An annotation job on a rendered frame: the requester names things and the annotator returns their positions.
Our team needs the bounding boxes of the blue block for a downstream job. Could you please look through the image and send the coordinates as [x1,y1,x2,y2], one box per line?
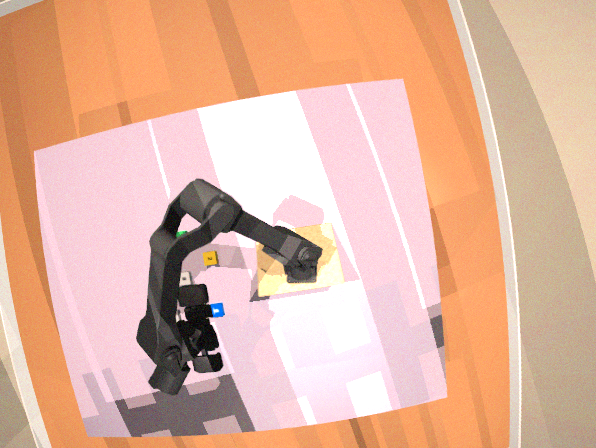
[211,302,225,318]

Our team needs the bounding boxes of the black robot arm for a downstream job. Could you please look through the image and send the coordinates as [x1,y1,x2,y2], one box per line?
[136,178,323,396]

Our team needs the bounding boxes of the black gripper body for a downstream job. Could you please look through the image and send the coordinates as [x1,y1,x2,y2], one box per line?
[178,284,224,374]

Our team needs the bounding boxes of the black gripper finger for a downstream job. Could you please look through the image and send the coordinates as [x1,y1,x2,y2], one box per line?
[211,325,219,348]
[201,303,213,318]

